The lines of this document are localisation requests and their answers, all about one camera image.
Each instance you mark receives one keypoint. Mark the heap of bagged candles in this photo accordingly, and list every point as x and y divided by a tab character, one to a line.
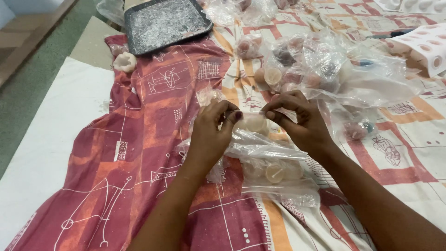
313	66

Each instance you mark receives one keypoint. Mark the heap of clear bags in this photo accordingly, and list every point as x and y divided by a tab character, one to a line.
244	10

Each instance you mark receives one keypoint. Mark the person's left hand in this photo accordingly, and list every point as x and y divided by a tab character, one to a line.
209	136

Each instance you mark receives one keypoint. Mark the red orange patterned cloth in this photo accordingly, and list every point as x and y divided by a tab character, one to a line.
244	139

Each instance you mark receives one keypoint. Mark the small bag of pink candles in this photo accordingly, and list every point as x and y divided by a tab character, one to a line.
355	129

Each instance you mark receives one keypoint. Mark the small clear bagged candle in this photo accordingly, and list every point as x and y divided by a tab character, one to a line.
209	96

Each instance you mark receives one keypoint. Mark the white silicone candle mould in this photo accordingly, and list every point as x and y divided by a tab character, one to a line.
423	47

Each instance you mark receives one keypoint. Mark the clear bag of cream candles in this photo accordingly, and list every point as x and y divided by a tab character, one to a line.
278	177

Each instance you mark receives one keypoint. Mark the small bagged pink candle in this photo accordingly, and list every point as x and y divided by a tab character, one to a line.
118	48

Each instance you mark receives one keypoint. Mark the white silicone mould sheet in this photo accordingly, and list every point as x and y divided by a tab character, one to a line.
411	5

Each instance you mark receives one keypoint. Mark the person's right hand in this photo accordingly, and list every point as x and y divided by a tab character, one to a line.
306	125

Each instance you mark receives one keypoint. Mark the dark grey metal tray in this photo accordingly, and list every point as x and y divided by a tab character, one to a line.
163	24

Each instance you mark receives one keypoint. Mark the white flower shaped candle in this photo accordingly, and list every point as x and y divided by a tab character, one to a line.
124	62

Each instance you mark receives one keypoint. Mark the clear plastic bag with candles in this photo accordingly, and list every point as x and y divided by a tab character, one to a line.
251	136

